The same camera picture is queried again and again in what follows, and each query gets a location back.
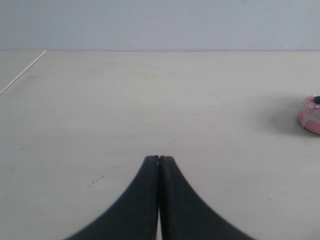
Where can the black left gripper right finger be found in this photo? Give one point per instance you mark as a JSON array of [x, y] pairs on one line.
[[183, 214]]

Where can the pink toy cake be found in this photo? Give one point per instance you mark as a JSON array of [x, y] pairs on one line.
[[309, 114]]

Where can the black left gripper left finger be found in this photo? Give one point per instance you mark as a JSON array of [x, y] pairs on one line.
[[134, 215]]

